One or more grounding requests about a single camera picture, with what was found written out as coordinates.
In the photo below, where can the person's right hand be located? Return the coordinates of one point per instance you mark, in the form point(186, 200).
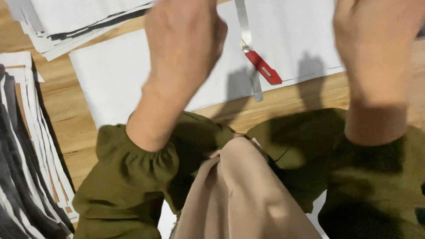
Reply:
point(375, 43)

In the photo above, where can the person's left hand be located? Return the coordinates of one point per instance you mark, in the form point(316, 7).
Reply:
point(182, 43)

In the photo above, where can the metal ruler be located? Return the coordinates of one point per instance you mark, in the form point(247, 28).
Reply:
point(247, 36)

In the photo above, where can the large white paper sheet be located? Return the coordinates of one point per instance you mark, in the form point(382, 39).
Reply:
point(113, 79)

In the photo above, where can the red utility knife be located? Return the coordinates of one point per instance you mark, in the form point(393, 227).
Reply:
point(262, 66)

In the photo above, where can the stack of white paper sheets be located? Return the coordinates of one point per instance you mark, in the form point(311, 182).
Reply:
point(66, 23)

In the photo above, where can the olive green garment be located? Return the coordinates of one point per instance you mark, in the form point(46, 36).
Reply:
point(348, 179)

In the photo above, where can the beige scarf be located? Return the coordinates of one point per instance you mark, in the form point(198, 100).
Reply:
point(239, 196)

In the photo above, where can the pile of black-edged paper strips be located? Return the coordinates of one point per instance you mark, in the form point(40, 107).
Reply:
point(26, 159)

